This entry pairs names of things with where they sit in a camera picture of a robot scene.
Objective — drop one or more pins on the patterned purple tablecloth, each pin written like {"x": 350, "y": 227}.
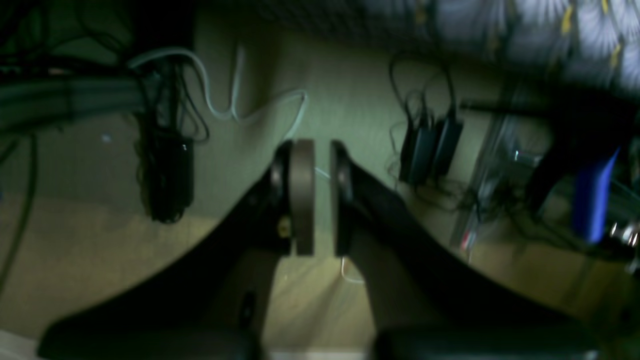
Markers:
{"x": 587, "y": 42}

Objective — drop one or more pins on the black power adapters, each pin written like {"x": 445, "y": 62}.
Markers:
{"x": 428, "y": 149}

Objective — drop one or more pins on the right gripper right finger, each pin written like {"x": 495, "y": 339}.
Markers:
{"x": 426, "y": 303}

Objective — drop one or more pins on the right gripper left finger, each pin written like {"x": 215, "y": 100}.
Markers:
{"x": 211, "y": 303}

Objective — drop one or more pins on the blue clamp right edge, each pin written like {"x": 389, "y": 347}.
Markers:
{"x": 590, "y": 200}

